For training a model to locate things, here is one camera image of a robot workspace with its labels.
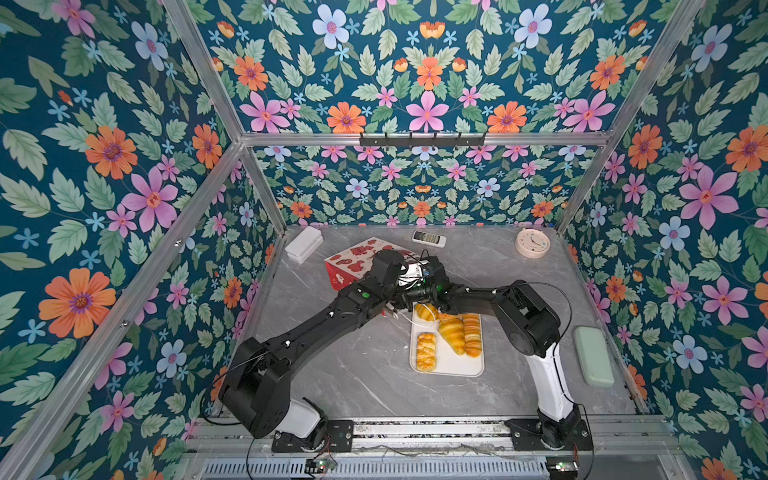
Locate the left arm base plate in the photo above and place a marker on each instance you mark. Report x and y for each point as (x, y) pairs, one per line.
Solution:
(335, 436)

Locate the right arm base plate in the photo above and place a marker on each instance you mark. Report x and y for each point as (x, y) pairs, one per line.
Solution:
(533, 434)

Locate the small yellow bun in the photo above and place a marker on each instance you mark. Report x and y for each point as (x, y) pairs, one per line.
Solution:
(426, 312)

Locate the red white paper bag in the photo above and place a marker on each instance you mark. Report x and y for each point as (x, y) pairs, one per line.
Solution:
(350, 265)

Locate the pale green object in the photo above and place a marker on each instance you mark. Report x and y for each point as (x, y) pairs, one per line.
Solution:
(593, 356)

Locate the long twisted bread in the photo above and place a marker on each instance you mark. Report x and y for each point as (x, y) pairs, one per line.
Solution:
(472, 335)

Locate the black hook rail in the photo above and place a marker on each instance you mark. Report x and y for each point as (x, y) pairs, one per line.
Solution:
(421, 140)

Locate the white plastic box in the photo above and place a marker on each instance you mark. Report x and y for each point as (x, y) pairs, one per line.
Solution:
(304, 244)

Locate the pale cream bread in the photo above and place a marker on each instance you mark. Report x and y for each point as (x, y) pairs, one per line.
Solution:
(452, 330)

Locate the white remote control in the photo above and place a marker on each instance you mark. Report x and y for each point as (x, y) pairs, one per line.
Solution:
(429, 239)

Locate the white rectangular tray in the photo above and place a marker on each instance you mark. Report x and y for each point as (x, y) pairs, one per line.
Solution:
(448, 363)

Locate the pink round clock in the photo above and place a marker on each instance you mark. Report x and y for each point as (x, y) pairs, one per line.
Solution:
(532, 243)

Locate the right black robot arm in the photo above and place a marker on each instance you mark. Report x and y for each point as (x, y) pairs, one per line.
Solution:
(529, 323)

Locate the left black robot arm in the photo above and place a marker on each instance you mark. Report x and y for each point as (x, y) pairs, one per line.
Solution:
(257, 387)

